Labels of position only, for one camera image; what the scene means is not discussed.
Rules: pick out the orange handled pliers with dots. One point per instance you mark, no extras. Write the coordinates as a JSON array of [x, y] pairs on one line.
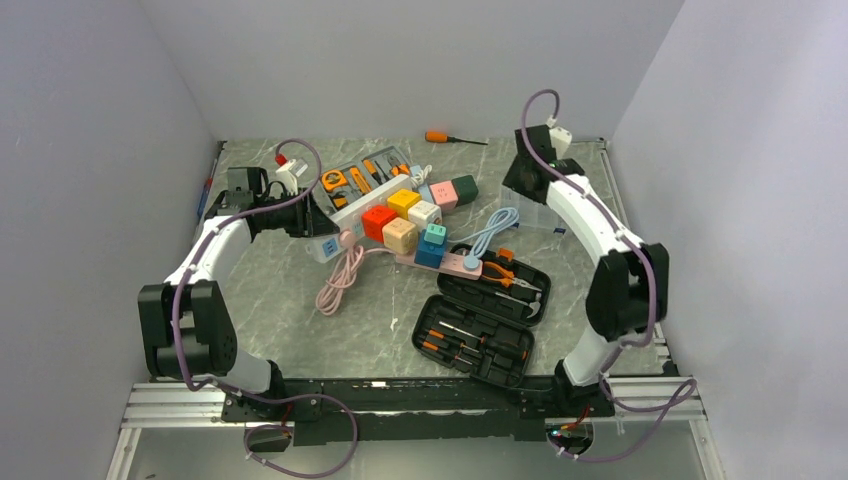
[[494, 272]]

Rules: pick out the white power strip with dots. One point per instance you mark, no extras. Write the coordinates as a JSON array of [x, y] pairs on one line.
[[349, 220]]

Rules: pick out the grey tool tray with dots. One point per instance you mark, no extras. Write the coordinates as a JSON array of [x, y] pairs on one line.
[[350, 181]]

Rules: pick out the black plastic tool case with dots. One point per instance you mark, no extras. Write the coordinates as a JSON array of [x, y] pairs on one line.
[[467, 328]]

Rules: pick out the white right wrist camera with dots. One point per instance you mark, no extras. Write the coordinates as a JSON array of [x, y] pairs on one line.
[[560, 138]]

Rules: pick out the teal plug adapter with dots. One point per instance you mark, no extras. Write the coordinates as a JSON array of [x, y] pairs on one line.
[[435, 234]]

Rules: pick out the beige cube socket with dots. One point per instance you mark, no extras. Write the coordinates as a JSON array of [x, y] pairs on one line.
[[400, 236]]

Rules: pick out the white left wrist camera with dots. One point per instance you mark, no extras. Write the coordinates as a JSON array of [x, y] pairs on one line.
[[289, 172]]

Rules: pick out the blue cube socket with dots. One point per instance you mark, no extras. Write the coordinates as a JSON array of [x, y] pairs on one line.
[[429, 254]]

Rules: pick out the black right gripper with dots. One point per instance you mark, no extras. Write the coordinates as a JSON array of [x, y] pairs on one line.
[[513, 179]]

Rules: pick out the pink cube socket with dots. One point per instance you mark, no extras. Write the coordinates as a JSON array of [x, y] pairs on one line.
[[444, 195]]

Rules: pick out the dark green cube socket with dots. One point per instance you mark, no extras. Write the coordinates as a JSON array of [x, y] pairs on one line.
[[466, 189]]

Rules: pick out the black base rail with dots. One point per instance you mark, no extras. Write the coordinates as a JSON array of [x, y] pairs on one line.
[[334, 410]]

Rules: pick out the white cube socket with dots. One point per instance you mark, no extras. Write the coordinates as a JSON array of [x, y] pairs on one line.
[[424, 213]]

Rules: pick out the orange handled screwdriver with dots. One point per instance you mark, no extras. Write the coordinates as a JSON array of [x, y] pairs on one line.
[[437, 137]]

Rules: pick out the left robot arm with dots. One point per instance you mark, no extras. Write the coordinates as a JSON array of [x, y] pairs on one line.
[[186, 327]]

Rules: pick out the red cube socket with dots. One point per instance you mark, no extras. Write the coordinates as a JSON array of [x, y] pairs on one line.
[[375, 219]]

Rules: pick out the clear plastic organizer box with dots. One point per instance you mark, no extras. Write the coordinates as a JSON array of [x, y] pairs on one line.
[[532, 215]]

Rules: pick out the light blue round plug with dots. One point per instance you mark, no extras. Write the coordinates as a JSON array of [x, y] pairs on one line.
[[471, 263]]

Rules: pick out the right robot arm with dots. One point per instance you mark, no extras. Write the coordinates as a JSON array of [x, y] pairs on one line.
[[628, 293]]

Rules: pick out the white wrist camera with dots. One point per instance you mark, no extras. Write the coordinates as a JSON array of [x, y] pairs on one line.
[[560, 138], [289, 172]]

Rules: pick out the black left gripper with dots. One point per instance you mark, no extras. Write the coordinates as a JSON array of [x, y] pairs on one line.
[[309, 220]]

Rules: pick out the steel claw hammer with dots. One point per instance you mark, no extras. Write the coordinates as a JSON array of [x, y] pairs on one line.
[[533, 306]]

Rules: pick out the yellow cube socket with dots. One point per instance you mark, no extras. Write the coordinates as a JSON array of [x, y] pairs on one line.
[[402, 201]]

